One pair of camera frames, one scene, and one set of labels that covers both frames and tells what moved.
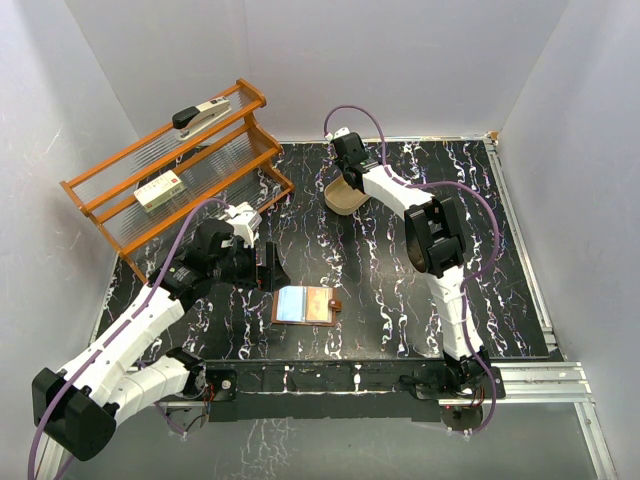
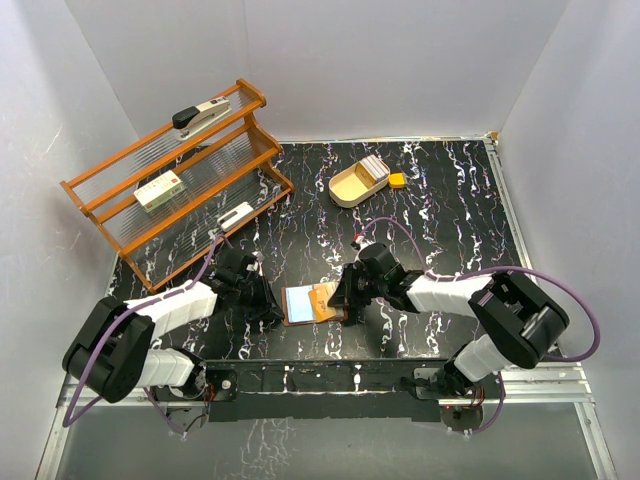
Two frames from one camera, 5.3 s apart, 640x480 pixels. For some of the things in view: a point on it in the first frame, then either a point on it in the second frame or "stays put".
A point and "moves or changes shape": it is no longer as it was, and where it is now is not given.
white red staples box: x=159 y=191 stays put
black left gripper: x=279 y=277 → x=267 y=308
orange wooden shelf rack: x=212 y=164 stays put
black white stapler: x=196 y=118 stays put
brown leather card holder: x=305 y=305 moves or changes shape
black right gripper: x=341 y=165 → x=346 y=289
